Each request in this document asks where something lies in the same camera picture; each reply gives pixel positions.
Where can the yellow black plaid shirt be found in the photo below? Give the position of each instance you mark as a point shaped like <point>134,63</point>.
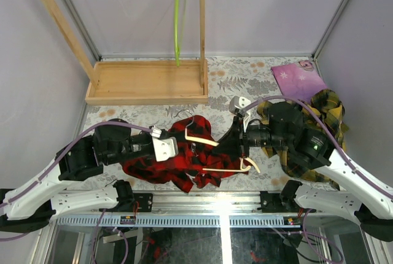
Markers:
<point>330,110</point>

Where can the cream wooden hanger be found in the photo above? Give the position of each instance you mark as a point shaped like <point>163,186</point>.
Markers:
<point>245,164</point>

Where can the green hanger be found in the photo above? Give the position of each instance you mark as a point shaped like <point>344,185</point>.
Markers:
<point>178,30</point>

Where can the perforated cable duct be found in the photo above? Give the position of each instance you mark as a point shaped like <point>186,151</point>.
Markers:
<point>201,221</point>

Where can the floral table mat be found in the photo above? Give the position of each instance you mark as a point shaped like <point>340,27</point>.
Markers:
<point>251,78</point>

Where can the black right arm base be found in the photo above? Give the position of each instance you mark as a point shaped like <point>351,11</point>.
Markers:
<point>276,202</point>

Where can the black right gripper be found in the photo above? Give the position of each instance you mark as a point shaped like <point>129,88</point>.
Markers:
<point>233,142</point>

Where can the red black plaid shirt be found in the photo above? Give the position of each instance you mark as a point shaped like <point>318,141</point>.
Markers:
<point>186,169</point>

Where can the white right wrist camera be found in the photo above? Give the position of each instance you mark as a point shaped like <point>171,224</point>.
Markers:
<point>238,106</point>

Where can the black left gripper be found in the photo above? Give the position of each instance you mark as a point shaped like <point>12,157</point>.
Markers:
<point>145,144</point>

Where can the purple folded cloth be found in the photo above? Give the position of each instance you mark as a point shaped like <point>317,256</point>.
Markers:
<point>298,80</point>

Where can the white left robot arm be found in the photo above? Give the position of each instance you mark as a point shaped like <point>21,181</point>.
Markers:
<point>42,199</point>

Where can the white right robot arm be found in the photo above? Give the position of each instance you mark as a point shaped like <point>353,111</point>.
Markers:
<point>361,198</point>

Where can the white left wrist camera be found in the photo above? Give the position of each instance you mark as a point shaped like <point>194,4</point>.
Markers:
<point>165,145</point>

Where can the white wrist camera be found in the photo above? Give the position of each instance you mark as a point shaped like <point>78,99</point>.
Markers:
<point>165,145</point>
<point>238,106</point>

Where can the aluminium front rail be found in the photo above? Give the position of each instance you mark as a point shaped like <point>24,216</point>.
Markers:
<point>221,202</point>

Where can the wooden clothes rack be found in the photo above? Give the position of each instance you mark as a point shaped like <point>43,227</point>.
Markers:
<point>139,82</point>

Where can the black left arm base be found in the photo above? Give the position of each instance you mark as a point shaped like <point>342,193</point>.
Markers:
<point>139,202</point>

